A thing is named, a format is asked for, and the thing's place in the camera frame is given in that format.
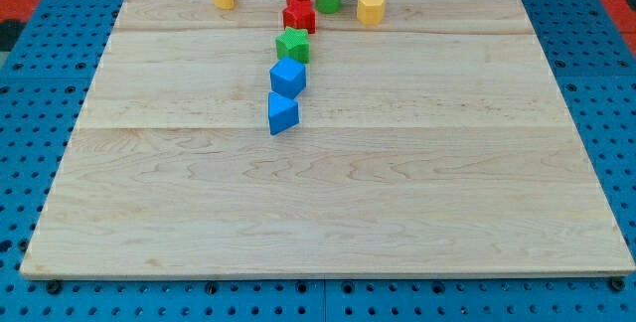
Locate blue triangle block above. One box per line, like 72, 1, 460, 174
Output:
267, 91, 300, 135

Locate blue cube block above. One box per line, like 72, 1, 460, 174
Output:
269, 57, 306, 99

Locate green star block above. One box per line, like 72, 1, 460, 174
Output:
275, 27, 310, 64

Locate light wooden board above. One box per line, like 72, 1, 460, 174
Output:
21, 0, 635, 280

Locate red pentagon block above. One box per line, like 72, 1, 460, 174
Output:
282, 0, 316, 34

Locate yellow hexagon block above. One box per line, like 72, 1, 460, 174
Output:
357, 0, 387, 26

